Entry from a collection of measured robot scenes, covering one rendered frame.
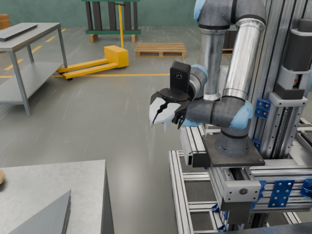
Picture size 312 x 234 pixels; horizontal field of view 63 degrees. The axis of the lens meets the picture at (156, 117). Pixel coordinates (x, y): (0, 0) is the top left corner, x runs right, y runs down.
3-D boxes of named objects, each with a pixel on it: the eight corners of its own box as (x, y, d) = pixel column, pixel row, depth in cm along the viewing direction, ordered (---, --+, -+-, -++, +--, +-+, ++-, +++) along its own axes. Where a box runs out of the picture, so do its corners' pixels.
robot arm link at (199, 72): (208, 88, 85) (211, 63, 81) (199, 101, 76) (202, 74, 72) (185, 85, 88) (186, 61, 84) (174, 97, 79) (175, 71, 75)
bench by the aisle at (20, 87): (30, 116, 353) (10, 44, 305) (-20, 116, 353) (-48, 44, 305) (69, 72, 510) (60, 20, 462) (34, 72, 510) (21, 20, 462)
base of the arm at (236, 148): (211, 138, 122) (213, 120, 117) (242, 137, 123) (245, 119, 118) (219, 158, 109) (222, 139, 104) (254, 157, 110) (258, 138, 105)
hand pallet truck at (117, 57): (118, 60, 582) (113, 2, 522) (131, 66, 544) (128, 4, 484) (55, 74, 505) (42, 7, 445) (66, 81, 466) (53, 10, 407)
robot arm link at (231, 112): (273, 4, 92) (244, 134, 83) (241, 3, 96) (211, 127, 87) (277, -21, 81) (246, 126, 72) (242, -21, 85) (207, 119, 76)
